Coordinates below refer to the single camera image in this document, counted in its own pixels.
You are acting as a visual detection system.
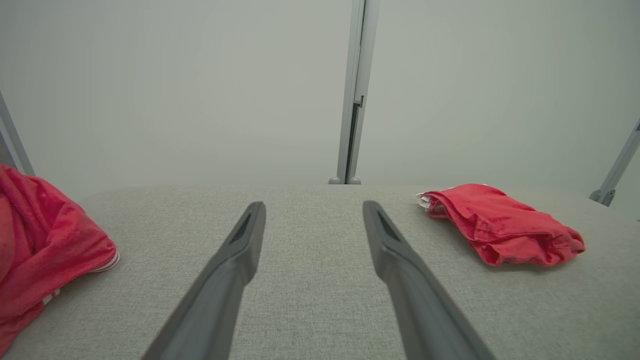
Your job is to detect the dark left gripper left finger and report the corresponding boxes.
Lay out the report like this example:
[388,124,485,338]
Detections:
[142,201,267,360]

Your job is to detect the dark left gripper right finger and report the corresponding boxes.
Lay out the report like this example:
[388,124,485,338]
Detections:
[362,200,497,360]

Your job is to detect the red shorts with white stripe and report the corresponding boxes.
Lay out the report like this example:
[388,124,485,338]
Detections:
[416,183,586,267]

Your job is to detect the red jersey number 23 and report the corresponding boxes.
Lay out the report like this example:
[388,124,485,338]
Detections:
[0,165,121,352]

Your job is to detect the grey metal partition leg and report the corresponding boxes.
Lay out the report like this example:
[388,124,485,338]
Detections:
[0,90,36,177]
[590,119,640,207]

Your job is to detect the grey partition joint post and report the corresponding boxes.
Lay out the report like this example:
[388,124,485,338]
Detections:
[328,0,381,185]

